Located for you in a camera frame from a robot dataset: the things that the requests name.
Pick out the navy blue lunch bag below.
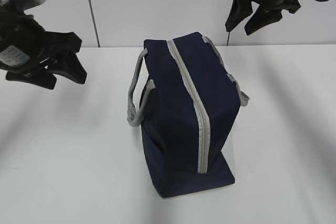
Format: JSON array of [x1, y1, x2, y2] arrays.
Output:
[[127, 32, 249, 198]]

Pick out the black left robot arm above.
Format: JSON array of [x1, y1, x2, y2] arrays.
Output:
[[1, 12, 87, 90]]

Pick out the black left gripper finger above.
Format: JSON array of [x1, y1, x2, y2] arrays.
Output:
[[49, 52, 87, 84], [5, 71, 57, 90]]

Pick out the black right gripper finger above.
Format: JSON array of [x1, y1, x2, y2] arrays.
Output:
[[244, 6, 282, 35], [225, 0, 253, 31]]

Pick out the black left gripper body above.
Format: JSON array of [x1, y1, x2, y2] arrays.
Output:
[[5, 31, 82, 77]]

